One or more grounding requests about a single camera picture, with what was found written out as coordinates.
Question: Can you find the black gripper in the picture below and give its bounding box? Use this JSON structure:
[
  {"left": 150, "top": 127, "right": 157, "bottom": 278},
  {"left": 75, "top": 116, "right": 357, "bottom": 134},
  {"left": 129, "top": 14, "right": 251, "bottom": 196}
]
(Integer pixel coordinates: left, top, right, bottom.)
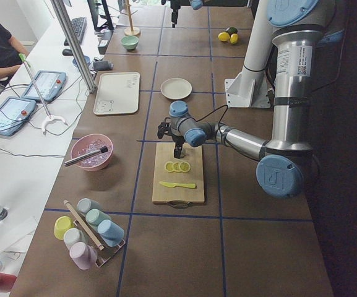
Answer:
[{"left": 171, "top": 133, "right": 186, "bottom": 158}]

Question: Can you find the cream round plate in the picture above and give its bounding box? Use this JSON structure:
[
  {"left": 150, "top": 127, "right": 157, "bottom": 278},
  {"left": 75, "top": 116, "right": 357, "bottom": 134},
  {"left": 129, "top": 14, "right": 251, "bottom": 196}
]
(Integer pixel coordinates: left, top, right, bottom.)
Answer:
[{"left": 160, "top": 78, "right": 192, "bottom": 100}]

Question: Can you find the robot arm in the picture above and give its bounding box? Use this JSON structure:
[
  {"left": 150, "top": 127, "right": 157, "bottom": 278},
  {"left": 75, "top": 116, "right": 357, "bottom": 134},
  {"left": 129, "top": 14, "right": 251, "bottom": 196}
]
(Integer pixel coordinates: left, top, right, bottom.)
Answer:
[{"left": 168, "top": 1, "right": 340, "bottom": 200}]

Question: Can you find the white bear tray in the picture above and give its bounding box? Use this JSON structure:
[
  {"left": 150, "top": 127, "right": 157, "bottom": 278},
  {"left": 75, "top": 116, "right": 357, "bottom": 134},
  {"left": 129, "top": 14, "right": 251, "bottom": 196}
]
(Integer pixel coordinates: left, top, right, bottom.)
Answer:
[{"left": 93, "top": 72, "right": 140, "bottom": 116}]

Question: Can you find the middle lemon slice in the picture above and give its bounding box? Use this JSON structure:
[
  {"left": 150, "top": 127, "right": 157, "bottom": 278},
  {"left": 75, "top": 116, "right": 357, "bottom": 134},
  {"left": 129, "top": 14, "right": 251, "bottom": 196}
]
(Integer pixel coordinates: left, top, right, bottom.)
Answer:
[{"left": 173, "top": 162, "right": 182, "bottom": 173}]

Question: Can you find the bottom lemon slice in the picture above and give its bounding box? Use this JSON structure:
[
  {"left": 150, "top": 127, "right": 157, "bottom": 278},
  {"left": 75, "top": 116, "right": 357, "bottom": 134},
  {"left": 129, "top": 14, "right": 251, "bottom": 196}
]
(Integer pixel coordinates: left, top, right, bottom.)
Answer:
[{"left": 165, "top": 161, "right": 174, "bottom": 173}]

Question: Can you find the yellow-green plastic knife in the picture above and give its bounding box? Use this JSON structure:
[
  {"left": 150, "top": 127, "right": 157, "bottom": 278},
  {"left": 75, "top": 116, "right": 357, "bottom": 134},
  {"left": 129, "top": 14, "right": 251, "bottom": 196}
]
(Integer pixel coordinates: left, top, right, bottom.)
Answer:
[{"left": 159, "top": 181, "right": 197, "bottom": 189}]

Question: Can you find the bamboo cutting board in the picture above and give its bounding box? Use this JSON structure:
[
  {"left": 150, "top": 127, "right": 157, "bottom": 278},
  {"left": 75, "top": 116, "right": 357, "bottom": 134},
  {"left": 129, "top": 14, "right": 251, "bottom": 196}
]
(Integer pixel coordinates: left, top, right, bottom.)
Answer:
[{"left": 152, "top": 142, "right": 205, "bottom": 208}]

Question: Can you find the pink bowl of ice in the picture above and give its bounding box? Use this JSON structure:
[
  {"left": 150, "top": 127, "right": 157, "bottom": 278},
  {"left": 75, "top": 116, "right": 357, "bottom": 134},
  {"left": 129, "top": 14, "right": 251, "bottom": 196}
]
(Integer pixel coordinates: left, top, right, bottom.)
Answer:
[{"left": 71, "top": 134, "right": 113, "bottom": 171}]

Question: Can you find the light blue cup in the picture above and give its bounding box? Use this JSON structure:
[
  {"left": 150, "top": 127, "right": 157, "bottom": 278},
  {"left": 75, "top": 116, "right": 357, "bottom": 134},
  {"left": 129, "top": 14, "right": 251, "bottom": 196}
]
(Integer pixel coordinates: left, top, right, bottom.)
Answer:
[{"left": 97, "top": 220, "right": 124, "bottom": 247}]

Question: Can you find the light green cup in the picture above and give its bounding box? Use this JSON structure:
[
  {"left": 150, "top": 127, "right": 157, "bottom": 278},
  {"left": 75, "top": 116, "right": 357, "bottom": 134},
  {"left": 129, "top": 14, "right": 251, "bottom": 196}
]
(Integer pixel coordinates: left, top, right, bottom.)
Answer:
[{"left": 85, "top": 209, "right": 111, "bottom": 231}]

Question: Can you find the grey-blue cup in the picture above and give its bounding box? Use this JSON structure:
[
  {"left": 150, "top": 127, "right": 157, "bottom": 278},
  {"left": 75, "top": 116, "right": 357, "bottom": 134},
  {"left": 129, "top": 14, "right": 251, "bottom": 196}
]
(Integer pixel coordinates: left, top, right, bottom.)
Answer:
[{"left": 77, "top": 197, "right": 102, "bottom": 216}]

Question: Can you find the green bowl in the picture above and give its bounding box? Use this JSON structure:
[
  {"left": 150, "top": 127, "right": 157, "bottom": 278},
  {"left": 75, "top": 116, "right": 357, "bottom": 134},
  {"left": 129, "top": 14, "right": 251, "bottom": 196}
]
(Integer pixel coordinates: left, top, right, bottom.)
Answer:
[{"left": 121, "top": 35, "right": 139, "bottom": 50}]

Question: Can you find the clear acrylic cup rack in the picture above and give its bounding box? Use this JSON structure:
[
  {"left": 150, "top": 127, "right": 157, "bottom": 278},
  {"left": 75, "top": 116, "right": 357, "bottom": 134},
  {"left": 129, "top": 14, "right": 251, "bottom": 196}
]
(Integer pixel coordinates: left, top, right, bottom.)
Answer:
[{"left": 74, "top": 220, "right": 126, "bottom": 268}]

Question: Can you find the yellow lemon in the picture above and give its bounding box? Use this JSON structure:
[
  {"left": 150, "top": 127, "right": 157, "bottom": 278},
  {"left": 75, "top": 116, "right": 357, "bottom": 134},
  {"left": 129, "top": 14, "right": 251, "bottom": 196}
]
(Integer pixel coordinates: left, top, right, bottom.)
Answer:
[
  {"left": 230, "top": 33, "right": 239, "bottom": 45},
  {"left": 218, "top": 32, "right": 230, "bottom": 42}
]

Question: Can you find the wooden stand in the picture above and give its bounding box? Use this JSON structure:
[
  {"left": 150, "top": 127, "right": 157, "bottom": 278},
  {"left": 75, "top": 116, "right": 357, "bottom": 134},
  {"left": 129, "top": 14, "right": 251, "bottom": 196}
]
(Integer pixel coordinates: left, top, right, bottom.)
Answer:
[{"left": 121, "top": 0, "right": 140, "bottom": 36}]

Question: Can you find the green lime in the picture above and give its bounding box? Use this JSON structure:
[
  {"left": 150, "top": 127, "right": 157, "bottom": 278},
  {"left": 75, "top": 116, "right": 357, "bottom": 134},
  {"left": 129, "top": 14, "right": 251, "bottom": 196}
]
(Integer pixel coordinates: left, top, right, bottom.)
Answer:
[{"left": 225, "top": 27, "right": 238, "bottom": 35}]

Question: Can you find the white grabber stick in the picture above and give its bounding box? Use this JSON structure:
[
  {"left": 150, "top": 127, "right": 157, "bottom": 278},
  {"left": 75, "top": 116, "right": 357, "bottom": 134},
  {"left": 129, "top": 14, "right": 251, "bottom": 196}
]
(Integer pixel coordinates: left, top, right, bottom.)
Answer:
[{"left": 19, "top": 53, "right": 67, "bottom": 134}]

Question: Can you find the white grey cup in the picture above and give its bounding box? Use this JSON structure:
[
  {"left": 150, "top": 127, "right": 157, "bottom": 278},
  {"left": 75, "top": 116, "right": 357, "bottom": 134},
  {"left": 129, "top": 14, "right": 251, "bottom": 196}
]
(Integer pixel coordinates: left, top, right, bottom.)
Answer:
[{"left": 63, "top": 228, "right": 88, "bottom": 250}]

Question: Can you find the yellow cup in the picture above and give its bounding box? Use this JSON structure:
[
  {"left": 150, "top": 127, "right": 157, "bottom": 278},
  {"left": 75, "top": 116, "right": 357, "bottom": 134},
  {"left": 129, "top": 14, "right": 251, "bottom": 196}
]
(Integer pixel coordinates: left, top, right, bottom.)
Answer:
[{"left": 54, "top": 216, "right": 74, "bottom": 240}]

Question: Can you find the pink cup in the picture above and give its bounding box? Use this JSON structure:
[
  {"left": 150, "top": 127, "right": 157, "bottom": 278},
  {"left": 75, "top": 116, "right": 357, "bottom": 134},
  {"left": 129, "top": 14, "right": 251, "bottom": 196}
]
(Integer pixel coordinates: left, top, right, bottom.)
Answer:
[{"left": 69, "top": 242, "right": 98, "bottom": 270}]

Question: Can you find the far teach pendant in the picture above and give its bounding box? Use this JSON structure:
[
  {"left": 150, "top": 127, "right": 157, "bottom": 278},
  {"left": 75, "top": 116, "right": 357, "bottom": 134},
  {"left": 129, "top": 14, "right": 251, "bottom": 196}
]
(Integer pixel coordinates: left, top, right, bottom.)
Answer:
[{"left": 21, "top": 71, "right": 67, "bottom": 103}]

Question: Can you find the teach pendant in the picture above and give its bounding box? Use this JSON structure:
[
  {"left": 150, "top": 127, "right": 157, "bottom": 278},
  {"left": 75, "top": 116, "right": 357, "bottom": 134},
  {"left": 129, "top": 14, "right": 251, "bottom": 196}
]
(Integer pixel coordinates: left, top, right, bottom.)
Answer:
[
  {"left": 21, "top": 71, "right": 67, "bottom": 103},
  {"left": 0, "top": 97, "right": 37, "bottom": 136}
]

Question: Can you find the black keyboard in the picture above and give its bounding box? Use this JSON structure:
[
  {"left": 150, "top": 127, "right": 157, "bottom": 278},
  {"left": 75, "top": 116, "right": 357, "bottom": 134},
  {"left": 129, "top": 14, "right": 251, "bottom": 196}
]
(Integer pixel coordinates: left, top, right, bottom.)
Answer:
[{"left": 71, "top": 17, "right": 87, "bottom": 44}]

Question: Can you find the near teach pendant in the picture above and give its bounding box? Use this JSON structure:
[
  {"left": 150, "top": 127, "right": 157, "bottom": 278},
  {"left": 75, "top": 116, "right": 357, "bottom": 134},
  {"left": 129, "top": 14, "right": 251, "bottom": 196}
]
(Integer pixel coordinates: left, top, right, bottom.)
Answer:
[{"left": 0, "top": 97, "right": 37, "bottom": 136}]

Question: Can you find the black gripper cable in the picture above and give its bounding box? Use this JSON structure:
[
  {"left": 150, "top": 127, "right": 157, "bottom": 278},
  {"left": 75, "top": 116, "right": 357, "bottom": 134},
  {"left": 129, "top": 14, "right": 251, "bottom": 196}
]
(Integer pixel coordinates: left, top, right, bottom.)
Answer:
[{"left": 193, "top": 104, "right": 229, "bottom": 122}]

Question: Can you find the metal scoop black handle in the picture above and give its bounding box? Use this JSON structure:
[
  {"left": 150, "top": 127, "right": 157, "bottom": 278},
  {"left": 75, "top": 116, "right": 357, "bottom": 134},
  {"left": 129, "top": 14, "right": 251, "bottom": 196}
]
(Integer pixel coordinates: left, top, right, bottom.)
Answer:
[{"left": 64, "top": 146, "right": 109, "bottom": 167}]

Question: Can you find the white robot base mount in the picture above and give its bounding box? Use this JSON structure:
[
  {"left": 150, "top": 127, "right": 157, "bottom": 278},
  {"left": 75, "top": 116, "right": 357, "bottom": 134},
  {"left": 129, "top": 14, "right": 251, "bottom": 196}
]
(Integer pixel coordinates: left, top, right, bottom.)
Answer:
[{"left": 225, "top": 0, "right": 273, "bottom": 108}]

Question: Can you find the aluminium frame post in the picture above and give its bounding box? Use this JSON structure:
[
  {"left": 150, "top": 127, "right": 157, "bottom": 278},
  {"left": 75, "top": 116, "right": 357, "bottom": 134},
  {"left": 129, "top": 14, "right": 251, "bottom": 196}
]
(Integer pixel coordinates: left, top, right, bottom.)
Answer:
[{"left": 51, "top": 0, "right": 97, "bottom": 93}]

